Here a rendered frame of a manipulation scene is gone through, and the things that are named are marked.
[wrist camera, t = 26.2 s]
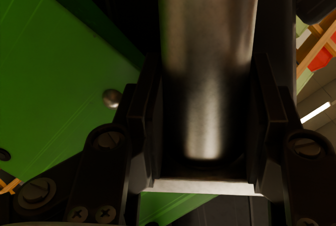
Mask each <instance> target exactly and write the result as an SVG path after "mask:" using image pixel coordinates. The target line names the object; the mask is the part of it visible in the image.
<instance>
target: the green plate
mask: <svg viewBox="0 0 336 226"><path fill-rule="evenodd" d="M144 60H145V56H144V55H143V54H142V53H141V52H140V51H139V49H138V48H137V47H136V46H135V45H134V44H133V43H132V42H131V41H130V40H129V39H128V38H127V37H126V36H125V35H124V34H123V33H122V32H121V30H120V29H119V28H118V27H117V26H116V25H115V24H114V23H113V22H112V21H111V20H110V19H109V18H108V17H107V16H106V15H105V14H104V13H103V12H102V10H101V9H100V8H99V7H98V6H97V5H96V4H95V3H94V2H93V1H92V0H0V169H2V170H4V171H6V172H7V173H9V174H11V175H12V176H14V177H16V178H18V179H19V180H21V181H23V182H24V183H25V182H27V181H28V180H30V179H31V178H33V177H35V176H37V175H39V174H41V173H42V172H44V171H46V170H48V169H50V168H52V167H53V166H55V165H57V164H59V163H61V162H63V161H64V160H66V159H68V158H70V157H72V156H74V155H75V154H77V153H79V152H81V151H83V148H84V145H85V142H86V138H87V136H88V134H89V133H90V132H91V131H92V130H93V129H95V128H96V127H98V126H100V125H103V124H107V123H112V121H113V119H114V116H115V113H116V110H112V109H109V108H107V107H106V106H105V105H104V103H103V101H102V95H103V93H104V92H105V91H106V90H110V89H113V90H117V91H119V92H121V93H122V94H123V92H124V89H125V86H126V84H128V83H130V84H137V82H138V78H139V75H140V72H141V69H142V66H143V63H144ZM140 195H141V199H140V211H139V224H138V226H145V225H146V224H147V223H149V222H156V223H158V225H159V226H166V225H168V224H169V223H171V222H173V221H175V220H176V219H178V218H180V217H182V216H183V215H185V214H187V213H189V212H190V211H192V210H194V209H196V208H197V207H199V206H201V205H203V204H204V203H206V202H208V201H210V200H212V199H213V198H215V197H217V196H219V195H220V194H199V193H175V192H151V191H142V192H140Z"/></svg>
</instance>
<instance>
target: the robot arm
mask: <svg viewBox="0 0 336 226"><path fill-rule="evenodd" d="M165 142H166V122H165V106H164V89H163V73H162V56H161V53H147V54H146V56H145V60H144V63H143V66H142V69H141V72H140V75H139V78H138V81H137V84H130V83H128V84H126V86H125V89H124V91H123V94H122V97H121V99H120V102H119V105H118V107H117V110H116V113H115V116H114V118H113V121H112V123H107V124H103V125H100V126H98V127H96V128H95V129H93V130H92V131H91V132H90V133H89V134H88V136H87V138H86V141H85V144H84V148H83V151H81V152H79V153H77V154H75V155H74V156H72V157H70V158H68V159H66V160H64V161H63V162H61V163H59V164H57V165H55V166H53V167H52V168H50V169H48V170H46V171H44V172H42V173H41V174H39V175H37V176H35V177H33V178H31V179H30V180H28V181H27V182H25V183H24V184H23V185H22V186H21V187H20V188H19V189H18V190H17V192H16V193H14V194H11V193H10V192H6V193H3V194H0V226H139V217H140V204H141V192H142V191H143V190H145V189H146V188H153V186H154V180H155V179H159V178H160V175H161V168H162V162H163V155H164V149H165ZM242 142H243V150H244V158H245V166H246V174H247V182H248V184H253V188H254V193H257V194H262V195H263V196H264V197H266V198H267V199H268V203H267V207H268V226H336V153H335V150H334V147H333V145H332V143H331V142H330V141H329V140H328V139H327V138H326V137H325V136H323V135H321V134H320V133H318V132H315V131H313V130H308V129H304V128H303V125H302V122H301V119H300V116H299V114H298V111H297V108H296V105H295V103H294V100H293V97H292V94H291V92H290V89H289V87H288V86H278V85H277V83H276V79H275V76H274V73H273V70H272V67H271V63H270V60H269V57H268V54H267V53H252V56H251V65H250V74H249V83H248V92H247V101H246V110H245V119H244V128H243V137H242Z"/></svg>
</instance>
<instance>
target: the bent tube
mask: <svg viewBox="0 0 336 226"><path fill-rule="evenodd" d="M257 5H258V0H158V14H159V30H160V47H161V63H162V80H163V96H164V113H165V129H166V140H165V146H164V153H163V159H162V166H161V172H160V178H159V179H154V184H153V188H146V189H145V190H143V191H151V192H175V193H199V194H224V195H248V196H263V195H262V194H257V193H255V192H254V185H253V184H248V180H247V171H246V163H245V155H244V147H243V132H244V123H245V114H246V105H247V96H248V87H249V78H250V69H251V59H252V50H253V41H254V32H255V23H256V14H257Z"/></svg>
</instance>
